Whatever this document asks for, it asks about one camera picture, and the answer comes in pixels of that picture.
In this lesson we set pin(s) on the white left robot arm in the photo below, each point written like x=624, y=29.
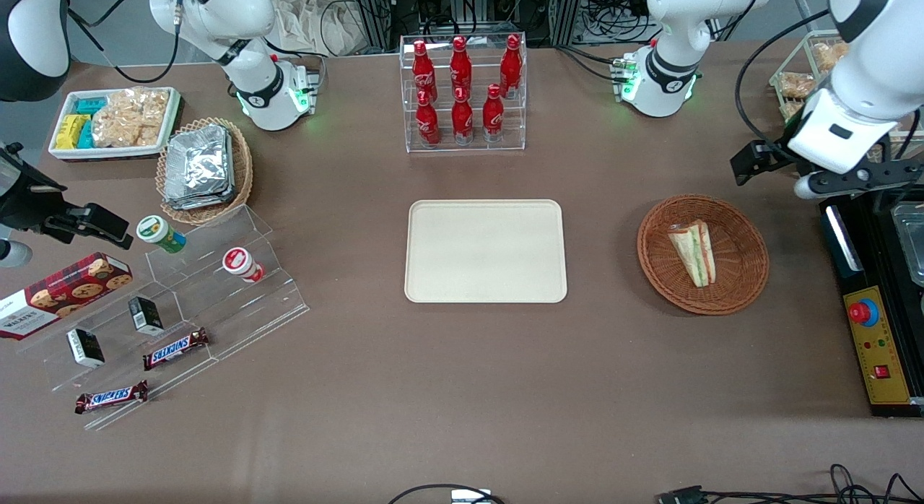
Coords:
x=671, y=27

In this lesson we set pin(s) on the bagged snack packet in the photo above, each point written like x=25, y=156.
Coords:
x=829, y=56
x=796, y=84

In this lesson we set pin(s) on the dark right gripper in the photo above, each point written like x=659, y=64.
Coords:
x=29, y=203

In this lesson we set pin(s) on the clear acrylic step stand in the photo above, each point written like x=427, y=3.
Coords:
x=216, y=309

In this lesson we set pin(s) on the round brown wicker basket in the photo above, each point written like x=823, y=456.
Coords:
x=743, y=273

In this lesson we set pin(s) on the red rocker switch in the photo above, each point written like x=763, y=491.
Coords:
x=881, y=371

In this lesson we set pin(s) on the red cola bottle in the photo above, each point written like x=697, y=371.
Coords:
x=423, y=69
x=460, y=67
x=427, y=121
x=493, y=115
x=511, y=65
x=462, y=118

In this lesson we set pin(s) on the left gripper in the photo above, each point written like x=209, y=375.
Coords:
x=774, y=157

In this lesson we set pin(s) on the red Walkers cookie box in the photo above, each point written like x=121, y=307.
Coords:
x=61, y=294

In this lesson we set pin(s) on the small black box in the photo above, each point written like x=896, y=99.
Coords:
x=146, y=315
x=85, y=347

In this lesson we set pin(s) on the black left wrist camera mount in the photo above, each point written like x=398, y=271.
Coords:
x=866, y=177

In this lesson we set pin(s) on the black appliance housing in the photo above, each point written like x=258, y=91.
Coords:
x=870, y=244

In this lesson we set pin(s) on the right wrist camera cylinder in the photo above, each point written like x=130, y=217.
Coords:
x=13, y=254

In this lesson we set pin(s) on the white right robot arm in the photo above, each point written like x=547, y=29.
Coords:
x=253, y=78

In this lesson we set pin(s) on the teal snack packet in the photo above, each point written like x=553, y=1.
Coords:
x=86, y=136
x=90, y=105

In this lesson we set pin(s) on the triangle sandwich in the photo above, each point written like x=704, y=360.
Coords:
x=694, y=253

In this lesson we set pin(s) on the oval light wicker basket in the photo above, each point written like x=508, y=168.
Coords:
x=243, y=172

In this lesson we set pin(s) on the clear acrylic bottle rack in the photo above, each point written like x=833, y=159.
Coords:
x=476, y=146

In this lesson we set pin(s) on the red lid cup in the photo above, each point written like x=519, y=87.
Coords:
x=240, y=263

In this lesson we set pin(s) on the beige plastic tray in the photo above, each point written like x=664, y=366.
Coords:
x=485, y=251

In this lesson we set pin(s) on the Snickers chocolate bar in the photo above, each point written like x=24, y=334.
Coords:
x=112, y=397
x=175, y=349

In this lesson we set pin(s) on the red emergency stop button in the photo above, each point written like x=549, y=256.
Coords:
x=860, y=313

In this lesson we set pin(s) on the yellow control panel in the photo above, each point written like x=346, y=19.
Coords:
x=888, y=345

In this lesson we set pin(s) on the yellow snack packet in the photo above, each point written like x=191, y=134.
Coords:
x=68, y=131

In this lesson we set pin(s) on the metal pan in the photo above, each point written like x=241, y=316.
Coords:
x=911, y=244

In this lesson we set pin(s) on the white rectangular snack tray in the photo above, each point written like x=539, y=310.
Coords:
x=108, y=152

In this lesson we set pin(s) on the clear bag of crackers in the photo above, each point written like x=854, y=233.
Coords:
x=130, y=118

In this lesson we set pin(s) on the green lid cup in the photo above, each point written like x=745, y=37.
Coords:
x=159, y=232

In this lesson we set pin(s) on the silver foil packet stack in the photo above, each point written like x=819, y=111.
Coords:
x=198, y=164

